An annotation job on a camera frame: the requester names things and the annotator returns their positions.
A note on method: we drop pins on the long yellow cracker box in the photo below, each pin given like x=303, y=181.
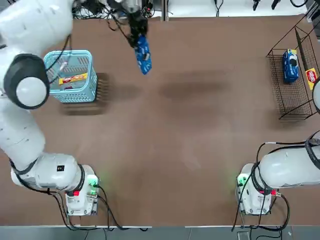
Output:
x=75, y=78

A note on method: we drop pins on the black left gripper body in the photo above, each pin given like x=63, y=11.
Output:
x=137, y=23

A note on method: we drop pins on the slim blue Oreo packet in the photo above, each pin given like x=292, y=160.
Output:
x=143, y=57

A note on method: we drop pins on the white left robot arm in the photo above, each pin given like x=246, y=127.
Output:
x=25, y=30

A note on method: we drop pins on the aluminium frame post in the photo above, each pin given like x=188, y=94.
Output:
x=165, y=10

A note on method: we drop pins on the yellow box with red oval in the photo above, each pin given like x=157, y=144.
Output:
x=311, y=76

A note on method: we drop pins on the light blue plastic basket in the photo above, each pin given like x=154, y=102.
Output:
x=75, y=95

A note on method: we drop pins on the blue Oreo cookie box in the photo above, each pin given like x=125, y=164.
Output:
x=290, y=67

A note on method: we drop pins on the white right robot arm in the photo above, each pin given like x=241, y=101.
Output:
x=282, y=170

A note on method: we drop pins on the white workbench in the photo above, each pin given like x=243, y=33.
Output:
x=237, y=8

